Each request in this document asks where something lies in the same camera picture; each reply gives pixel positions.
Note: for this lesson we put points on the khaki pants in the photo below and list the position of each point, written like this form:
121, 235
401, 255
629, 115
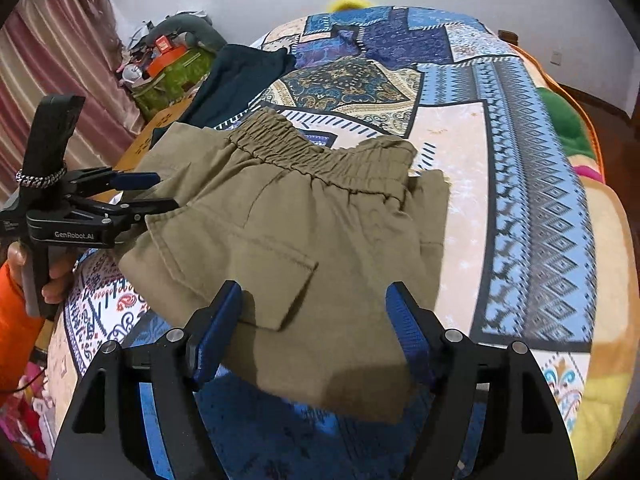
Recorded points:
280, 240

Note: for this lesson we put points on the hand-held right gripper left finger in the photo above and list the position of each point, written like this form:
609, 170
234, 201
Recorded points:
215, 340

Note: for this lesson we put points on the blue patchwork blanket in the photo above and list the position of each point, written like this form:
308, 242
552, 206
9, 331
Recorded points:
500, 160

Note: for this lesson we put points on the dark navy garment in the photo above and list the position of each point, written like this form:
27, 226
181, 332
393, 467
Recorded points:
235, 80

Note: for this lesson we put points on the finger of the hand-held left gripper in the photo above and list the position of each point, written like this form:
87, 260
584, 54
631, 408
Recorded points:
140, 179
150, 207

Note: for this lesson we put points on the grey plush pillow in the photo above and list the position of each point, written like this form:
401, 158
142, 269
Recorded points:
200, 27

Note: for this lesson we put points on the yellow foam arch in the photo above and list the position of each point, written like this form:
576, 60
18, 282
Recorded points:
345, 4

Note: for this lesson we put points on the green storage bag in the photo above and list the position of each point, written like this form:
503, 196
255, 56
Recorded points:
175, 75

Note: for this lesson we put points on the person's left hand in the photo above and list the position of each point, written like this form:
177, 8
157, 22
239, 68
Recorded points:
57, 285

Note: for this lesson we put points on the striped pink curtain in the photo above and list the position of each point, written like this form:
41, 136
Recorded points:
65, 60

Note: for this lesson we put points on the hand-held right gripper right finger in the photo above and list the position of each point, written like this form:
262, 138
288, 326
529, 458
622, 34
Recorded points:
410, 330

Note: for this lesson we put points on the dark wooden bed post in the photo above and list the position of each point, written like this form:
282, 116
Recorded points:
507, 35

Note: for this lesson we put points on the orange box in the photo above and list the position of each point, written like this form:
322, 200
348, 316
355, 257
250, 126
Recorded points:
167, 60

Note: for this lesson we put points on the colourful fleece blanket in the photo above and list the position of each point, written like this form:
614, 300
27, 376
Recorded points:
605, 260

